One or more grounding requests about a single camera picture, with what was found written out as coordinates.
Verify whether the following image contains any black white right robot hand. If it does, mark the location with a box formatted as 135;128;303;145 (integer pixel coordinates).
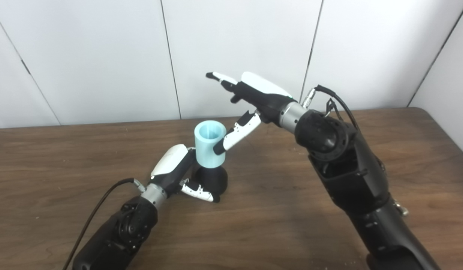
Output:
205;71;294;156

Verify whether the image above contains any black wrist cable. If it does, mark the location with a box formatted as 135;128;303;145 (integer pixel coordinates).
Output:
63;178;146;270
301;85;409;216

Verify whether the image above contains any black flared nozzle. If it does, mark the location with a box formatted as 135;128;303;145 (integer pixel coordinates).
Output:
192;165;228;197

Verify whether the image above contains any light blue cylinder cup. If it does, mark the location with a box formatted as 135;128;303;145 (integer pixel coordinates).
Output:
194;120;227;168

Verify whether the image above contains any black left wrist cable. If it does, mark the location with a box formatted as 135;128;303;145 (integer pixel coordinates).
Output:
63;178;146;270

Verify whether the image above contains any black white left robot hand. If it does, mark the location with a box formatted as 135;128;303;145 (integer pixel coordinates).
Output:
150;144;220;203

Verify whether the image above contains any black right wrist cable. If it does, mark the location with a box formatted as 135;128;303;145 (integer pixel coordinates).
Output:
301;85;409;216

